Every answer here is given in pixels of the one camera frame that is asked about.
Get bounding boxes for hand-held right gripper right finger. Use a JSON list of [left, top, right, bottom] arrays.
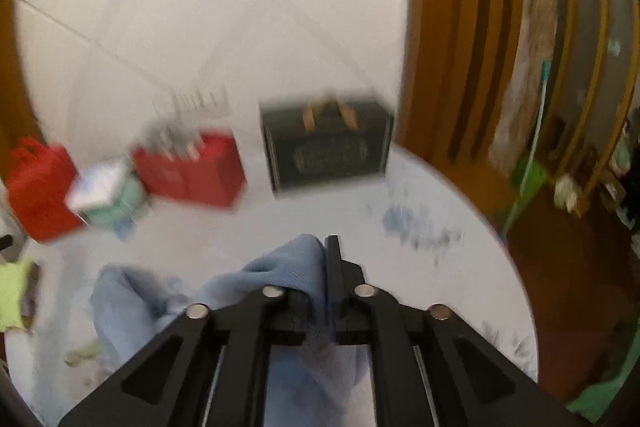
[[326, 235, 592, 427]]

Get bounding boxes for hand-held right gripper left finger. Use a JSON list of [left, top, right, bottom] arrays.
[[57, 287, 321, 427]]

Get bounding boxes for light blue pants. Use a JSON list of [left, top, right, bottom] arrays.
[[90, 234, 372, 427]]

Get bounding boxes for black gift box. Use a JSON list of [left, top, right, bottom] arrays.
[[259, 94, 394, 193]]

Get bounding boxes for small blue crochet piece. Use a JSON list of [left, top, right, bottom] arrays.
[[112, 219, 139, 241]]

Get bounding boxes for red paper gift bag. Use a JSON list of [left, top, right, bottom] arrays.
[[132, 132, 247, 208]]

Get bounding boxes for teal plush in plastic wrap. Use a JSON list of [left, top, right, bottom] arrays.
[[85, 177, 152, 228]]

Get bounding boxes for grey plush toy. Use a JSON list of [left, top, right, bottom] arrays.
[[144, 119, 202, 156]]

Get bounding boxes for white booklet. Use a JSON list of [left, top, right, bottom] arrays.
[[67, 159, 132, 216]]

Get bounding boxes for mop with green head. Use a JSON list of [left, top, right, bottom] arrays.
[[499, 59, 552, 244]]

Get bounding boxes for lime green garment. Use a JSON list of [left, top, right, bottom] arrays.
[[0, 259, 36, 333]]

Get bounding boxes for red hard-shell suitcase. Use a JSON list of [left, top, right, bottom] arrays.
[[7, 138, 84, 243]]

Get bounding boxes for wooden ribbed panel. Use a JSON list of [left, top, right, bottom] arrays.
[[399, 0, 557, 214]]

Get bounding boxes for green cloth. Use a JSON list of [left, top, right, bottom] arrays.
[[565, 322, 640, 424]]

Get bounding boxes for wooden door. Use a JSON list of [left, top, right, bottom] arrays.
[[0, 0, 39, 154]]

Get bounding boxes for white wall power outlet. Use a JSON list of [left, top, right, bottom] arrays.
[[154, 89, 229, 116]]

